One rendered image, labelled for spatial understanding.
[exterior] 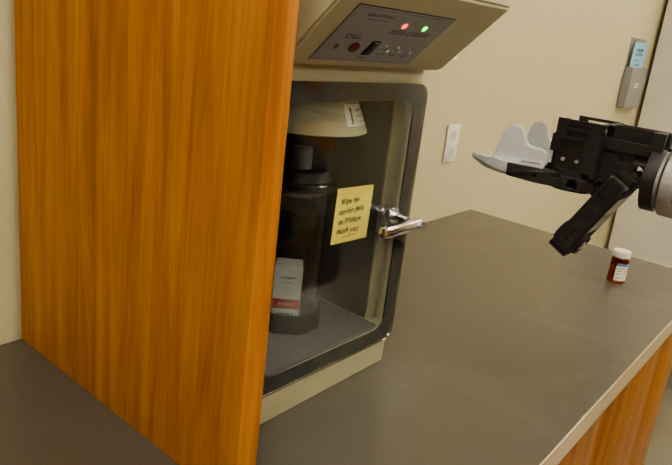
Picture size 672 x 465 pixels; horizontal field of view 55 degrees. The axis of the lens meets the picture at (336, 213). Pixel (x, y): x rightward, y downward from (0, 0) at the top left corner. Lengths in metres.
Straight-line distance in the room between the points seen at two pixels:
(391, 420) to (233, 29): 0.57
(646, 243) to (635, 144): 3.02
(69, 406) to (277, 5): 0.60
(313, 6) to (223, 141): 0.16
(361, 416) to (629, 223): 2.99
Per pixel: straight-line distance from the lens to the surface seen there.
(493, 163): 0.80
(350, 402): 0.97
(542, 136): 0.86
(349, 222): 0.86
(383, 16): 0.72
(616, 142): 0.78
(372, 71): 0.86
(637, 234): 3.79
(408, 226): 0.89
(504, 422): 1.00
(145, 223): 0.76
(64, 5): 0.88
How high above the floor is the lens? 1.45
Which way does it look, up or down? 16 degrees down
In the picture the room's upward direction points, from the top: 7 degrees clockwise
